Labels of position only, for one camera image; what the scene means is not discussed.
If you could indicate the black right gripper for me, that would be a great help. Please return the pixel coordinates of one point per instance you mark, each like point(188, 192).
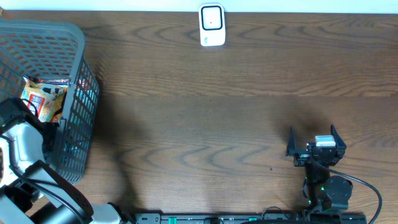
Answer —
point(301, 158)

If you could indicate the yellow wet wipes packet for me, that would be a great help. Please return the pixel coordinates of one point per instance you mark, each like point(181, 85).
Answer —
point(45, 98)

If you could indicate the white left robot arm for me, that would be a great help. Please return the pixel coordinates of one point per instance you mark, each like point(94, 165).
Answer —
point(31, 191)

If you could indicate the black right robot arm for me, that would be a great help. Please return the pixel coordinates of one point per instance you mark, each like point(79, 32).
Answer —
point(325, 192)

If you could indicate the white barcode scanner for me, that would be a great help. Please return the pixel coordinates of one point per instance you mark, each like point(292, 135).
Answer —
point(212, 25)

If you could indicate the grey plastic mesh basket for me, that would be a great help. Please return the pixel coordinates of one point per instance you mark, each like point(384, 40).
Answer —
point(44, 51)

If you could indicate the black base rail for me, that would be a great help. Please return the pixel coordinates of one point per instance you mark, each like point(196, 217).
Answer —
point(270, 217)

